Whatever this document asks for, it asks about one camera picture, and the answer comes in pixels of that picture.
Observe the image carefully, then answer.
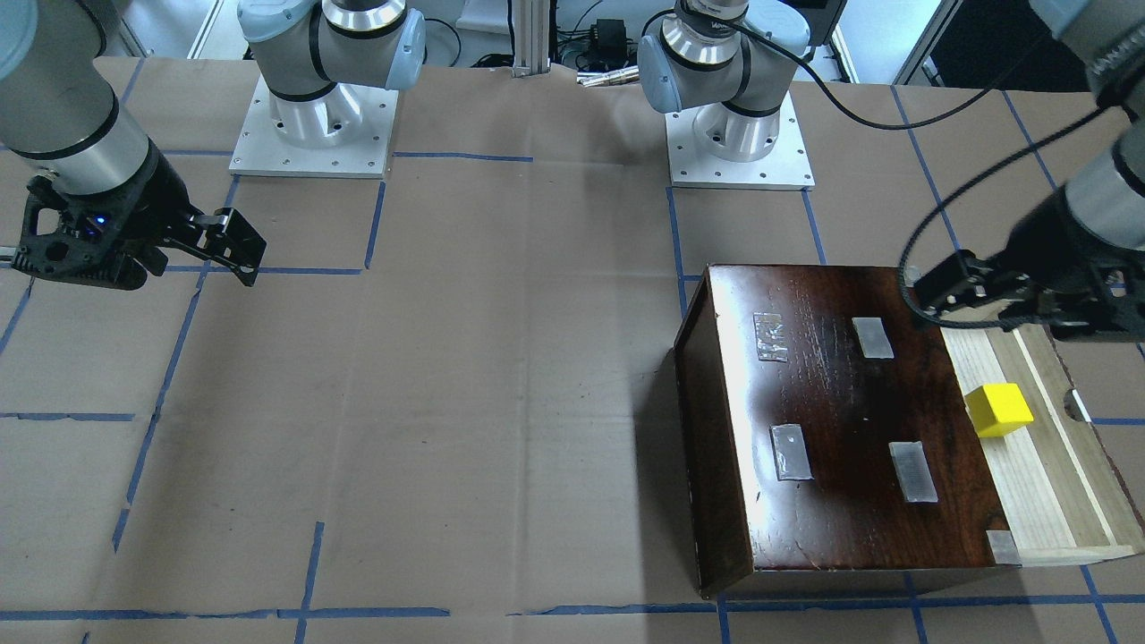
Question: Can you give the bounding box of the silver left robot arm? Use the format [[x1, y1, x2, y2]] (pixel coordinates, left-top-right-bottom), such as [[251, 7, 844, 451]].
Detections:
[[637, 1, 1142, 343]]

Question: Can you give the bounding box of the yellow block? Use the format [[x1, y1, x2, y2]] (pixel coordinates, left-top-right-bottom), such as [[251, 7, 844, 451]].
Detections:
[[963, 382, 1035, 437]]

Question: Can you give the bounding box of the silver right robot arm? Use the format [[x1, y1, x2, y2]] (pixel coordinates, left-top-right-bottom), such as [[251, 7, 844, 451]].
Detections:
[[1, 1, 426, 291]]

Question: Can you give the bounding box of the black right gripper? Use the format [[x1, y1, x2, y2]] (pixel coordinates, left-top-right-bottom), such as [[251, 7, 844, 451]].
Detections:
[[11, 148, 268, 291]]

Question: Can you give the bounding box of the brown paper table cover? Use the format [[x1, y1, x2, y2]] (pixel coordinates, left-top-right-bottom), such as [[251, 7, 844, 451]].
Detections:
[[1, 57, 1142, 643]]

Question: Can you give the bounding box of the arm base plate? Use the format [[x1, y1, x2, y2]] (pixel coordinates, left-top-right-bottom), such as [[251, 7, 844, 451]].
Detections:
[[664, 94, 818, 191], [229, 79, 401, 180]]

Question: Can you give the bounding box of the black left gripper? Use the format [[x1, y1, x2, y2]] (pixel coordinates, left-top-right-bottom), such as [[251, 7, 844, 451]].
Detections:
[[913, 188, 1144, 343]]

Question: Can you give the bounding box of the dark wooden drawer cabinet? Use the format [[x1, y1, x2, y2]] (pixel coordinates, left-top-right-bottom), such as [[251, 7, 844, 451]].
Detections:
[[674, 264, 1018, 598]]

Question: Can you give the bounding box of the light wooden drawer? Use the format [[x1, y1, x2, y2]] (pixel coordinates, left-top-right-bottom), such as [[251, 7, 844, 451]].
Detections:
[[942, 325, 1144, 567]]

